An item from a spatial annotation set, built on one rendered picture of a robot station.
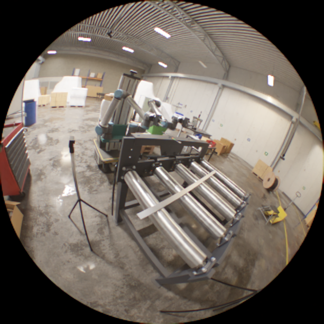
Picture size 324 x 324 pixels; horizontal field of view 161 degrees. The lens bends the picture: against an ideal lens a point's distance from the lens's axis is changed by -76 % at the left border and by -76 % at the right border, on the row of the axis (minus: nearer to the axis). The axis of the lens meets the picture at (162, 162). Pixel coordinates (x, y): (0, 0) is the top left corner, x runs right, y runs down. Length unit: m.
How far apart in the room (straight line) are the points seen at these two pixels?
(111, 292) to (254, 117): 11.90
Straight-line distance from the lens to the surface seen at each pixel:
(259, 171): 8.31
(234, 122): 11.50
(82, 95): 8.71
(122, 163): 0.92
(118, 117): 2.18
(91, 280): 1.48
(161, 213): 0.70
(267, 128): 11.20
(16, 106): 4.85
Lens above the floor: 1.45
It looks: 28 degrees down
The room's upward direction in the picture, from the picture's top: 21 degrees clockwise
